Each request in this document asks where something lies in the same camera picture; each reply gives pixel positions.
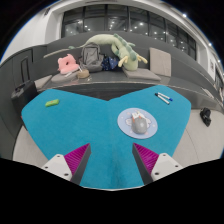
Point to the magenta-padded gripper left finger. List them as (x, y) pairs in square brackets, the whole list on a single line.
[(76, 160)]

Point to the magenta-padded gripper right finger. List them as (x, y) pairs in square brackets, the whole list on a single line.
[(148, 159)]

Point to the grey and white computer mouse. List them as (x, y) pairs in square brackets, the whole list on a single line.
[(139, 125)]

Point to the round light blue mouse pad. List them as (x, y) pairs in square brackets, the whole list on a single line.
[(125, 123)]

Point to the green eraser block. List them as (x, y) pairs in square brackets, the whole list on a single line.
[(52, 103)]

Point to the white marker with blue cap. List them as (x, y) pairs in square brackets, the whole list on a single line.
[(165, 96)]

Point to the small black bag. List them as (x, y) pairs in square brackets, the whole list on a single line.
[(205, 116)]

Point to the black suitcase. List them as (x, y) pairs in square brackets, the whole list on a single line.
[(23, 96)]

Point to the flat grey seat cushion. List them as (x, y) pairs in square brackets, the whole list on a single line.
[(43, 81), (141, 74), (61, 78)]

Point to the pink plush cushion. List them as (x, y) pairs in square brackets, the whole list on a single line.
[(68, 65)]

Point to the upright grey square cushion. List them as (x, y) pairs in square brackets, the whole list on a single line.
[(160, 62)]

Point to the grey curved bench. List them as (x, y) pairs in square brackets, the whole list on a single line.
[(50, 65)]

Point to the dark blue patterned bag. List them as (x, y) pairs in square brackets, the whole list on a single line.
[(110, 64)]

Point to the grey backpack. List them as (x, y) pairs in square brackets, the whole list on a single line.
[(90, 57)]

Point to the green dinosaur plush toy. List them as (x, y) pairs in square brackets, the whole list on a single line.
[(128, 55)]

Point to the ceiling lights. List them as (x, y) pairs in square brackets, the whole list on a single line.
[(184, 15)]

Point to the dark glass window wall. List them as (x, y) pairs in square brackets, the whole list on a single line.
[(96, 23)]

